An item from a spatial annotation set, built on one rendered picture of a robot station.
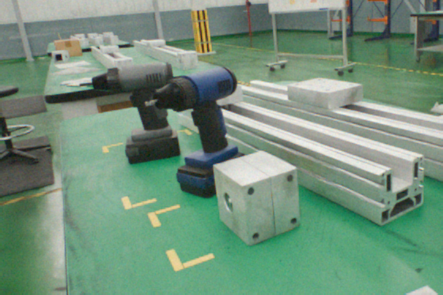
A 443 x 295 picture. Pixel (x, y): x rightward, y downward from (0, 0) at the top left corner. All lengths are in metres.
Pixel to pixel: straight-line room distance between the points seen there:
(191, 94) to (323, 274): 0.36
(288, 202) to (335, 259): 0.11
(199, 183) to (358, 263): 0.33
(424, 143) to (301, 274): 0.37
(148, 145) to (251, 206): 0.45
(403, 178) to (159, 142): 0.56
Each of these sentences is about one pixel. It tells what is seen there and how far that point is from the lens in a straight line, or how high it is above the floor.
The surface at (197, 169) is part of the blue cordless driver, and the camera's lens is 0.76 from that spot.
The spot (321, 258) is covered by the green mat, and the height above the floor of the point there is 0.78.
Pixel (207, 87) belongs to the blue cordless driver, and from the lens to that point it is 0.73.
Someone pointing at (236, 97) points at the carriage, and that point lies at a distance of 1.08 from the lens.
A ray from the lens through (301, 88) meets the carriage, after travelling 1.00.
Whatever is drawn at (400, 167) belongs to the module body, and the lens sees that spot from 0.67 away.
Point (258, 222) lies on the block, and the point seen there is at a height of 0.81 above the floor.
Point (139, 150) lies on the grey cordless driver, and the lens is 0.98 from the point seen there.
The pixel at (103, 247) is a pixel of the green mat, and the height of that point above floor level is 0.78.
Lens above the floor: 1.10
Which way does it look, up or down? 17 degrees down
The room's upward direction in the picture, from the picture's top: 5 degrees counter-clockwise
